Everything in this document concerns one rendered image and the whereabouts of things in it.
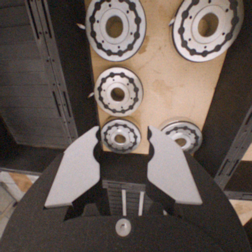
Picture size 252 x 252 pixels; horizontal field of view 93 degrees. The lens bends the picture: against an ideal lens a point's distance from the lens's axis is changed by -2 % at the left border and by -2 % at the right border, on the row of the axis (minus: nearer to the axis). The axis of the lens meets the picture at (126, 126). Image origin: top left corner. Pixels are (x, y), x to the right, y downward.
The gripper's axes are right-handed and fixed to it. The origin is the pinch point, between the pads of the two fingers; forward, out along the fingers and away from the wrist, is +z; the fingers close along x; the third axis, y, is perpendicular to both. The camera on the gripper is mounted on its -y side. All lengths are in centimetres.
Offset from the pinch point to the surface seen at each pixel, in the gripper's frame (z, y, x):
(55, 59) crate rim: 8.4, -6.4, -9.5
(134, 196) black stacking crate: 16.8, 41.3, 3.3
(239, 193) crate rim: 3.7, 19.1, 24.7
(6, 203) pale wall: 118, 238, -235
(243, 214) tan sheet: 11, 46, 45
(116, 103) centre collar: 13.6, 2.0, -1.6
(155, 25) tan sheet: 16.4, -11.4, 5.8
